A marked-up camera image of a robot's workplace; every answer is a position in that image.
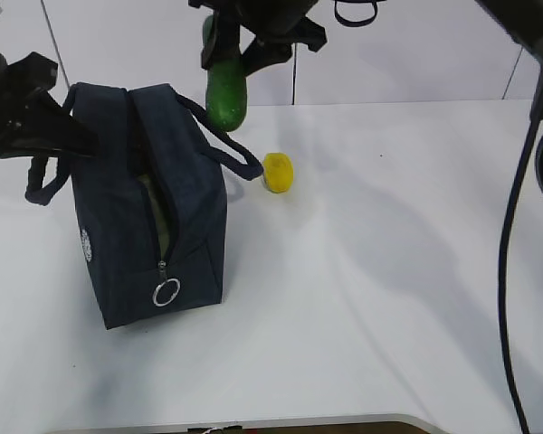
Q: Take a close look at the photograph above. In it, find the green cucumber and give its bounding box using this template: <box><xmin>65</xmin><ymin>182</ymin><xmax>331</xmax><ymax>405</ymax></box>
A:
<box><xmin>202</xmin><ymin>14</ymin><xmax>249</xmax><ymax>133</ymax></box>

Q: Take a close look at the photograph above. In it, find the dark blue cable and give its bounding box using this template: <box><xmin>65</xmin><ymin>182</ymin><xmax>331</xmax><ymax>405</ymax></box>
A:
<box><xmin>497</xmin><ymin>58</ymin><xmax>543</xmax><ymax>434</ymax></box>

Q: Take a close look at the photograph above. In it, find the navy blue lunch bag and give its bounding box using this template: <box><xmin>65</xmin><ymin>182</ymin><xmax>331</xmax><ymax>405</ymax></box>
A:
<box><xmin>25</xmin><ymin>83</ymin><xmax>263</xmax><ymax>329</ymax></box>

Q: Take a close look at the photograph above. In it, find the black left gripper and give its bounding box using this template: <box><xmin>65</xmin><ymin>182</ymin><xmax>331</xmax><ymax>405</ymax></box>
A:
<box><xmin>0</xmin><ymin>52</ymin><xmax>99</xmax><ymax>159</ymax></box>

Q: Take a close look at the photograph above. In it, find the glass container with green lid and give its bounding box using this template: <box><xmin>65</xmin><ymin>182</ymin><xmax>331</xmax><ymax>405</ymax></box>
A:
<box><xmin>137</xmin><ymin>173</ymin><xmax>178</xmax><ymax>259</ymax></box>

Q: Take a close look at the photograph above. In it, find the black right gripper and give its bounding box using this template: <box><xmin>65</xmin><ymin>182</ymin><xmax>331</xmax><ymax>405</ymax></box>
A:
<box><xmin>188</xmin><ymin>0</ymin><xmax>327</xmax><ymax>77</ymax></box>

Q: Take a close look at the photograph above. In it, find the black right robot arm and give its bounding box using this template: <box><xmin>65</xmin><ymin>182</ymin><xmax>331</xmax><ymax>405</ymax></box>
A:
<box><xmin>188</xmin><ymin>1</ymin><xmax>543</xmax><ymax>76</ymax></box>

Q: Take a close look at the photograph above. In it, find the yellow lemon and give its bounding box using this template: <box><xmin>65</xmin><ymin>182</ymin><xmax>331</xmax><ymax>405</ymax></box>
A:
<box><xmin>262</xmin><ymin>153</ymin><xmax>294</xmax><ymax>193</ymax></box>

